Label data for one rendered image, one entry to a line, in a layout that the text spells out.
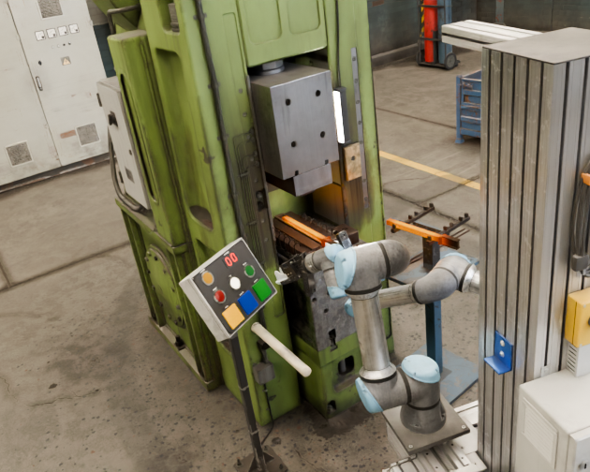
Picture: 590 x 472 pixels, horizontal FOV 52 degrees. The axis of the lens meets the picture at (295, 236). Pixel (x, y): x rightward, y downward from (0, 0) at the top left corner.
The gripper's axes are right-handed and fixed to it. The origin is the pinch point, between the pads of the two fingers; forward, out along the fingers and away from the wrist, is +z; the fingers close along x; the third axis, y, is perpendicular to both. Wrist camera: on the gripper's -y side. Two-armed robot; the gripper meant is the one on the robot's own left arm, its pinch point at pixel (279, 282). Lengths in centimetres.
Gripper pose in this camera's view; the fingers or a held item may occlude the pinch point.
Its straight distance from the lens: 246.3
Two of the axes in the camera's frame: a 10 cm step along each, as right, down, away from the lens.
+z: -6.7, 3.1, 6.8
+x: -5.3, 4.5, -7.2
